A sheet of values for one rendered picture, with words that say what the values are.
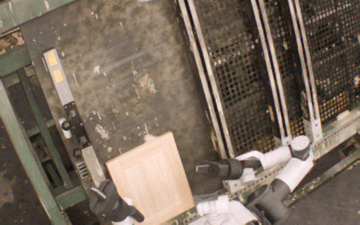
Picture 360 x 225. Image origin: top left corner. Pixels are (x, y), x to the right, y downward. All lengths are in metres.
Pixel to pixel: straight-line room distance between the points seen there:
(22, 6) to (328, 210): 2.51
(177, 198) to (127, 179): 0.28
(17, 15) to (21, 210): 1.96
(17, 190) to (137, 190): 1.51
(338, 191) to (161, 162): 1.71
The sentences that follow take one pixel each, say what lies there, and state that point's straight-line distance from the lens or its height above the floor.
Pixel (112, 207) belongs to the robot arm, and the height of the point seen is 1.54.
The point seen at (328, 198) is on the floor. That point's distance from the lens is 3.53.
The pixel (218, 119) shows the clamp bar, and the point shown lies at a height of 1.23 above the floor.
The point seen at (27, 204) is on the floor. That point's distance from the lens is 3.48.
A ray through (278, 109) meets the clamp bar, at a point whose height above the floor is 1.16.
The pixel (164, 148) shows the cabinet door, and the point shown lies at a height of 1.19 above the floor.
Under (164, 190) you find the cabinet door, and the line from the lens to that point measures 2.26.
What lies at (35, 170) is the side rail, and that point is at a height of 1.36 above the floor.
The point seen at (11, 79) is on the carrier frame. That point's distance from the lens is 3.06.
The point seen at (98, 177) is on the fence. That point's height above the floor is 1.22.
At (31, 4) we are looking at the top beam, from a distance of 1.77.
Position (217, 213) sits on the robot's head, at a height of 1.42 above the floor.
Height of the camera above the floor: 3.05
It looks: 54 degrees down
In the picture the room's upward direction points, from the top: 2 degrees clockwise
